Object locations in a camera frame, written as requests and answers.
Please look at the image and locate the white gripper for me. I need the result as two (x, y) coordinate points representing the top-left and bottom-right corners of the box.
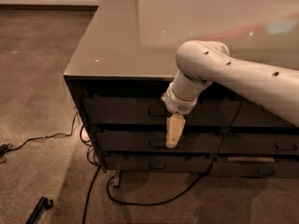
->
(162, 83), (197, 148)

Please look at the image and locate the drawer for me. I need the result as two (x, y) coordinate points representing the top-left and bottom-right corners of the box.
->
(83, 97), (239, 126)
(96, 131), (222, 153)
(105, 155), (211, 173)
(209, 158), (299, 178)
(219, 133), (299, 155)
(233, 101), (294, 128)

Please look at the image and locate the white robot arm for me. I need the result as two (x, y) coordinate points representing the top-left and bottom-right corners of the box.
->
(162, 40), (299, 148)

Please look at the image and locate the dark cabinet with glossy top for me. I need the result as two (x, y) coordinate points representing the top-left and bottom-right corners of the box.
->
(64, 0), (299, 175)

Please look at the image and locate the black bar on floor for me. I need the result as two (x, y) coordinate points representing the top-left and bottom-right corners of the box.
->
(25, 197), (54, 224)

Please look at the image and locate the black power adapter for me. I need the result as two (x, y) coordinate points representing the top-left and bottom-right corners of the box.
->
(0, 144), (8, 156)

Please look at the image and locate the black cable along cabinet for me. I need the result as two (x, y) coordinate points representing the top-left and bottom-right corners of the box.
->
(79, 124), (102, 224)

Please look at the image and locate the thick black floor cable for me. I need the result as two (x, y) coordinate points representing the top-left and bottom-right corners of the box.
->
(106, 163), (214, 207)

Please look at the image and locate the thin black floor cable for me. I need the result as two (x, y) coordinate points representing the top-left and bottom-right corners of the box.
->
(0, 106), (78, 164)

